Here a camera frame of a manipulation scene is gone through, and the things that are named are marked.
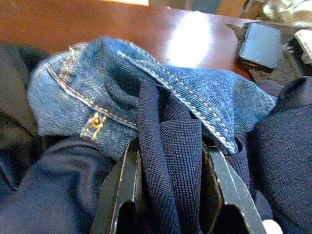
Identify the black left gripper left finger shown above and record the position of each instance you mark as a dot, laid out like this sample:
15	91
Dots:
117	190

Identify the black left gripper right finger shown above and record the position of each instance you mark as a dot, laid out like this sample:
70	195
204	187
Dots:
231	185

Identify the navy printed T-shirt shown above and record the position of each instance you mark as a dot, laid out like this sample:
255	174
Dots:
175	151

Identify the dark navy smooth garment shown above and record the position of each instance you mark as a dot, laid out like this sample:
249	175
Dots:
48	190

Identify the blue denim jeans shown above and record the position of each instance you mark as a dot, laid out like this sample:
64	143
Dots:
73	102

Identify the black garment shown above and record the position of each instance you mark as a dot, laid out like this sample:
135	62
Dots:
14	97

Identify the black power bank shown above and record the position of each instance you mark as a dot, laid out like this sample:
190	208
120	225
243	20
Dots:
260	44

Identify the white labelled device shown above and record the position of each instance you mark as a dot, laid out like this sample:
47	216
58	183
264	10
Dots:
306	44

